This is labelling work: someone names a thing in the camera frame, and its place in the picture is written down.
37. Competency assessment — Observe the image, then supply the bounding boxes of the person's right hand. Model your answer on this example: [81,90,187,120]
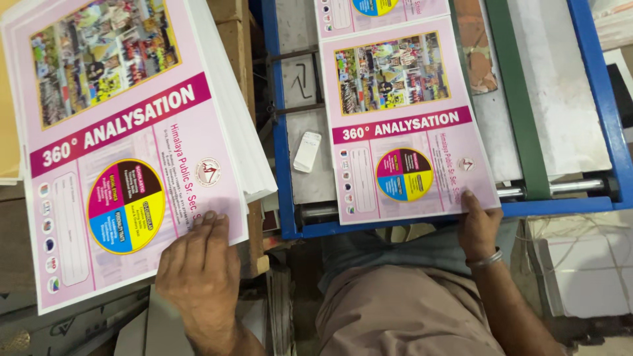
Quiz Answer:
[457,190,504,263]

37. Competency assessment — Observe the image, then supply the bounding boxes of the person's left hand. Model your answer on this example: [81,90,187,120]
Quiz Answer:
[155,211,242,338]

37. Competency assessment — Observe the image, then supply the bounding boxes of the stack of pink printed sheets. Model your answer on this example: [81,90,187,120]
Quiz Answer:
[0,0,279,316]

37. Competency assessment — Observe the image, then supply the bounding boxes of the pink printed cover sheet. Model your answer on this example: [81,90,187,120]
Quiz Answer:
[314,0,451,41]
[319,15,501,226]

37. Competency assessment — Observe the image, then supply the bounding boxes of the small white plastic block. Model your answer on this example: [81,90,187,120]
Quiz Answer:
[293,131,322,174]

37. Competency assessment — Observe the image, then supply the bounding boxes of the person's grey shirt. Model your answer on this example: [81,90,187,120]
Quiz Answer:
[319,220,521,293]

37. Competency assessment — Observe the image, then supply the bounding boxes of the black hex key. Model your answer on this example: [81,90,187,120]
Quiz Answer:
[290,63,314,100]

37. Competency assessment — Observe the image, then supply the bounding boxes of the person's beige trousers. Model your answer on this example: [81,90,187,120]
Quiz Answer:
[316,266,506,356]

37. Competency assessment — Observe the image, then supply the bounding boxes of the silver wrist bangle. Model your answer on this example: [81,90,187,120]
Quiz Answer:
[465,247,504,270]

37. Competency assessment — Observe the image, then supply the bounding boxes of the brown tape patch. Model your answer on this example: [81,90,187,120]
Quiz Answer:
[453,0,499,96]

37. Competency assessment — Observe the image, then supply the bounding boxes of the green conveyor belt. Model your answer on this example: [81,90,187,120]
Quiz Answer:
[484,0,553,201]

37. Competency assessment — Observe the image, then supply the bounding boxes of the steel roller bar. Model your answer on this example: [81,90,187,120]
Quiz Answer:
[296,178,620,224]

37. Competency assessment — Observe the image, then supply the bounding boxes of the white metal feed plate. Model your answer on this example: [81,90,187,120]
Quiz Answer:
[504,0,614,181]

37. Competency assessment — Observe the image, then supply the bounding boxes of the white paper sheets pile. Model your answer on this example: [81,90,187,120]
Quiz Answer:
[536,232,633,318]

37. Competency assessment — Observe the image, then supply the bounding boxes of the blue metal machine frame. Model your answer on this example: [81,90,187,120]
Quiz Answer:
[250,0,633,241]

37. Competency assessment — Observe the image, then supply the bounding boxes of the black metal bracket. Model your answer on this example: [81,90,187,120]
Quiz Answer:
[252,46,326,120]

